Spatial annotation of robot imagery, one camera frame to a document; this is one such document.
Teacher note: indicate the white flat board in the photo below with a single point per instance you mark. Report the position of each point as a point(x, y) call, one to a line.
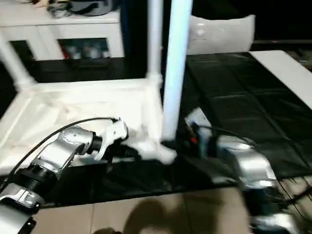
point(287, 70)

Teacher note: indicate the white plastic table top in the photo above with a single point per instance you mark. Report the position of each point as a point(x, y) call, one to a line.
point(73, 97)

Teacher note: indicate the black clutter pile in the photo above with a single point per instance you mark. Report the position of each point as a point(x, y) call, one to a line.
point(58, 9)

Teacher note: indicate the black work mat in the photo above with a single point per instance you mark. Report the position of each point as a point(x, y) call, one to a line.
point(243, 97)

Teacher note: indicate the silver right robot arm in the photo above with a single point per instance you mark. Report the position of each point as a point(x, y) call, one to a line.
point(251, 165)

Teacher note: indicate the grey cushion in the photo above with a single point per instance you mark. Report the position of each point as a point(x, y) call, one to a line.
point(219, 34)

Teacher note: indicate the white glass-door cabinet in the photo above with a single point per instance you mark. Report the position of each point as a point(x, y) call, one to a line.
point(24, 26)

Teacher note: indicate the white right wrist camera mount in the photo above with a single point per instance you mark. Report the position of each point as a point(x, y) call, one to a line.
point(200, 119)

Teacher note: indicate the black stand base bar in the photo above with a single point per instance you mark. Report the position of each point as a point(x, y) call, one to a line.
point(298, 195)

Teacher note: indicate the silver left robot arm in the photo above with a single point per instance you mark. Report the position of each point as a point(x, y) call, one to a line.
point(70, 139)

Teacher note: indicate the white plastic table leg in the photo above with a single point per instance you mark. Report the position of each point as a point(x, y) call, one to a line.
point(175, 61)
point(14, 65)
point(154, 36)

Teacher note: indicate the small red box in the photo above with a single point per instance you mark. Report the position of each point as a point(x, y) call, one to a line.
point(64, 52)

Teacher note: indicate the grey helmet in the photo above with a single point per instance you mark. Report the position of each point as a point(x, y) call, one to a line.
point(92, 6)

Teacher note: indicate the beige plush toy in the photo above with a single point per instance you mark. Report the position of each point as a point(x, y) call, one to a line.
point(42, 3)

